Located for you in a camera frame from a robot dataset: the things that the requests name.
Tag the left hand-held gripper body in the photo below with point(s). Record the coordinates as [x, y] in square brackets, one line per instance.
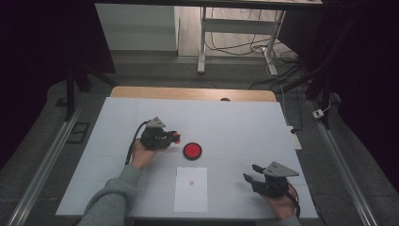
[153, 138]

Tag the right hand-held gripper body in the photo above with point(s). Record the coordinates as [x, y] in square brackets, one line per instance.
[273, 186]

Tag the round red ink pad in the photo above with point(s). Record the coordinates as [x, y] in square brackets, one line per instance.
[192, 151]

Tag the person's left hand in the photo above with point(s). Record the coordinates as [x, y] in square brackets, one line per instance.
[142, 155]

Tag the person's right hand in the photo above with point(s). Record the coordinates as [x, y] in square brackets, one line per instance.
[284, 205]

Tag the white power strip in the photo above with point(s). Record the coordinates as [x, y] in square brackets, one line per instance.
[295, 138]

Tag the large white table mat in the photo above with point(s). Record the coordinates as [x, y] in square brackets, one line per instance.
[235, 125]

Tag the white paper sheet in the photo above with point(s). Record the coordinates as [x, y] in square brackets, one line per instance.
[190, 197]

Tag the black table grommet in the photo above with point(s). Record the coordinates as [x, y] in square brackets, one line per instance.
[225, 99]

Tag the white plug adapter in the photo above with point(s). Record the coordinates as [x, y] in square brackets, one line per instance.
[318, 113]

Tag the black tripod stand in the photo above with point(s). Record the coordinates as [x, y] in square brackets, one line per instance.
[70, 91]
[316, 84]

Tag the white-legged desk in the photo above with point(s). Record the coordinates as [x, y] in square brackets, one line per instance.
[202, 40]

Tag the white board panel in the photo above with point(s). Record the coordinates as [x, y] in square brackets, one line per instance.
[138, 28]

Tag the dark curtain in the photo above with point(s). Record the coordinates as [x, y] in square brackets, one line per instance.
[370, 78]
[37, 47]

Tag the metal floor rail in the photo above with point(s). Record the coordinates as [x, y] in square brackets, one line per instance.
[47, 166]
[342, 166]

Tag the white metal frame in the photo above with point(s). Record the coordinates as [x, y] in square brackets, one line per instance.
[238, 49]

